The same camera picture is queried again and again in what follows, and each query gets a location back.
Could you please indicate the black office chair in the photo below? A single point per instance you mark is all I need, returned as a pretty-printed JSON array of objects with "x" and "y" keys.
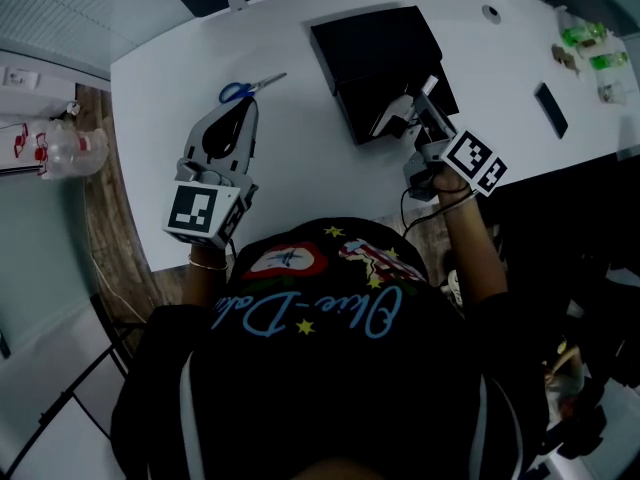
[{"x": 560, "y": 248}]

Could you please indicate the black smartphone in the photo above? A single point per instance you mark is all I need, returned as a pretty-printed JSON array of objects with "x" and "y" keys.
[{"x": 551, "y": 110}]

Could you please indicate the small white round object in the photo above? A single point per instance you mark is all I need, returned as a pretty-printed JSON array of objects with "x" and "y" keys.
[{"x": 73, "y": 108}]

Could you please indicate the black box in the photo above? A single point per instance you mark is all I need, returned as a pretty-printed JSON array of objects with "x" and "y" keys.
[{"x": 375, "y": 43}]

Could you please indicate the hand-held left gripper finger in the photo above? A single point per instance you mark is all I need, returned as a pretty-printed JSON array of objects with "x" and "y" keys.
[
  {"x": 250, "y": 143},
  {"x": 195, "y": 138}
]

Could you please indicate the white divider bracket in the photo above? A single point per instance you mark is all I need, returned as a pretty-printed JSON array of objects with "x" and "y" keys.
[{"x": 237, "y": 3}]

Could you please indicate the clear water jug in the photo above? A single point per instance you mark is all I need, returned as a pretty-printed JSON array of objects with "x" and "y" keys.
[
  {"x": 75, "y": 158},
  {"x": 30, "y": 140}
]

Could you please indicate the green drink bottle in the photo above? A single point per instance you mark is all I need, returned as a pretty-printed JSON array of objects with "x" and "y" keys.
[
  {"x": 582, "y": 34},
  {"x": 607, "y": 61}
]

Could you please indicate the silver stapler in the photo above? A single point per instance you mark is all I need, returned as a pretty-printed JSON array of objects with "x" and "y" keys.
[{"x": 392, "y": 113}]

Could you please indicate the person's right hand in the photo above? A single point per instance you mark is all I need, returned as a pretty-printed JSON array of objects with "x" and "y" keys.
[{"x": 450, "y": 183}]

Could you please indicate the person's left forearm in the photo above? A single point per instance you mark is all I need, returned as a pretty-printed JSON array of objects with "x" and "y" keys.
[{"x": 207, "y": 283}]

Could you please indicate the person's black printed shirt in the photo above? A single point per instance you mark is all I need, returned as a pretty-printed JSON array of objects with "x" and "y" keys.
[{"x": 325, "y": 393}]

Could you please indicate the black metal frame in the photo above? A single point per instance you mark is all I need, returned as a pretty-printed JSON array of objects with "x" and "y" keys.
[{"x": 100, "y": 363}]

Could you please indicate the white water dispenser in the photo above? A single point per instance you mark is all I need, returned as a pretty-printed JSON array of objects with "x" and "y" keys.
[{"x": 30, "y": 88}]

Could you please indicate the person's right forearm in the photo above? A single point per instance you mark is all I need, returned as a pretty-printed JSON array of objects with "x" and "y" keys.
[{"x": 472, "y": 253}]

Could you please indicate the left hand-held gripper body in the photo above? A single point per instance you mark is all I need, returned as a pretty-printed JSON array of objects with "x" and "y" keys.
[{"x": 192, "y": 208}]

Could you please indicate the small brown object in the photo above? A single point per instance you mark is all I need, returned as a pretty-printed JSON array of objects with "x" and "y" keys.
[{"x": 565, "y": 58}]

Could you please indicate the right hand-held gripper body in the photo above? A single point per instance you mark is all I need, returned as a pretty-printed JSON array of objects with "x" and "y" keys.
[{"x": 472, "y": 160}]

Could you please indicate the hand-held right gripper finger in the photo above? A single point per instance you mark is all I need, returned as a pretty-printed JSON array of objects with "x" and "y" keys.
[{"x": 431, "y": 118}]

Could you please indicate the clear glass cup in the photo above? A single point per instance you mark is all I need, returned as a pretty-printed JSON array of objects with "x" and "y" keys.
[{"x": 612, "y": 93}]

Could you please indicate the person's grey shoe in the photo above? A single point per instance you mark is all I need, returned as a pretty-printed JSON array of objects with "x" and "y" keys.
[{"x": 455, "y": 285}]

